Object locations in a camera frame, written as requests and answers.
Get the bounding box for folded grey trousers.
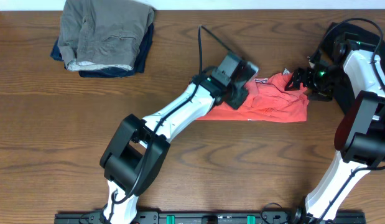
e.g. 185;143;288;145
57;0;154;72

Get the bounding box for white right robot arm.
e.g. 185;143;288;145
286;35;385;223

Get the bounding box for black garment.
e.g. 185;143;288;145
315;19;385;113

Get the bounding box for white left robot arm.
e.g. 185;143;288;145
100;76;248;223

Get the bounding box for folded navy garment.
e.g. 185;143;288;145
50;18;154;78

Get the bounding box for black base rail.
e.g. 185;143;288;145
53;210;367;224

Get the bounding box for orange soccer t-shirt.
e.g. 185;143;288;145
199;73;309;123

